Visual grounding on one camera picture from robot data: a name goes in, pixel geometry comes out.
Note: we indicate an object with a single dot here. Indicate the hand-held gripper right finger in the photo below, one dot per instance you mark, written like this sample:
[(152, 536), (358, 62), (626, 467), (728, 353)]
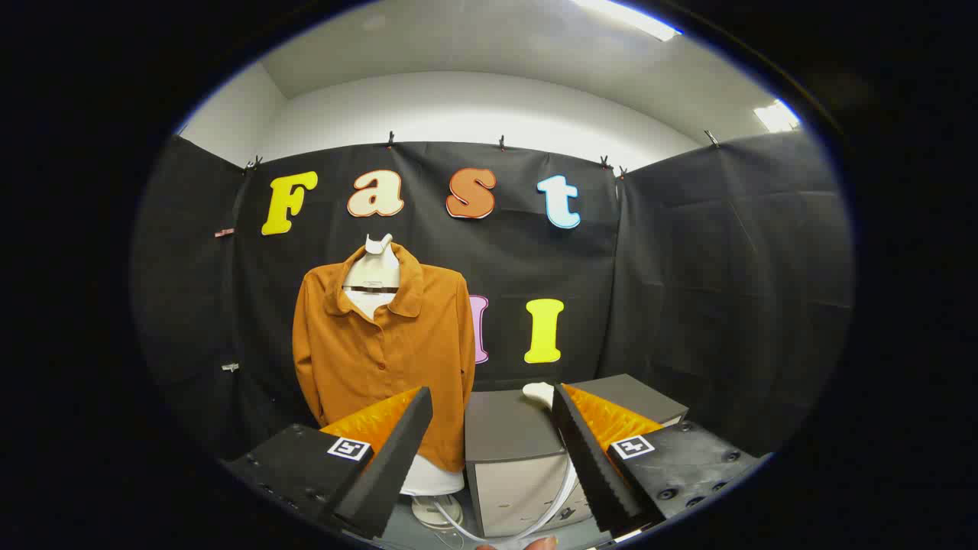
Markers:
[(592, 473)]

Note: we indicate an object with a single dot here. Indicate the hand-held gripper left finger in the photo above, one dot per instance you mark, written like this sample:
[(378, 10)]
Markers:
[(390, 473)]

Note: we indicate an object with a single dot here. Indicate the orange-brown button shirt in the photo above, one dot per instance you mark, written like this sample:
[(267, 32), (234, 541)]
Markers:
[(367, 367)]

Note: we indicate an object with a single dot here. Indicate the grey cabinet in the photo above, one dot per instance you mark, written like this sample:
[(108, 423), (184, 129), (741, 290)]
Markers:
[(508, 435)]

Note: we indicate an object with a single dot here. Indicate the black backdrop cloth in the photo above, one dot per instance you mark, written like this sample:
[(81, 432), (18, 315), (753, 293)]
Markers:
[(688, 290)]

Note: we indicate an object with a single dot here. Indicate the white mannequin torso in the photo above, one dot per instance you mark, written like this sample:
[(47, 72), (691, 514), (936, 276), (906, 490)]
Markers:
[(380, 263)]

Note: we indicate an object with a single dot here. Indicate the square ceiling light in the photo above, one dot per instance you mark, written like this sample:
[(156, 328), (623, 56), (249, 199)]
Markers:
[(775, 116)]

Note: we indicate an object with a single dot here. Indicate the long ceiling light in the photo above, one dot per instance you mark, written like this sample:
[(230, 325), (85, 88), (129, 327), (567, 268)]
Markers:
[(630, 17)]

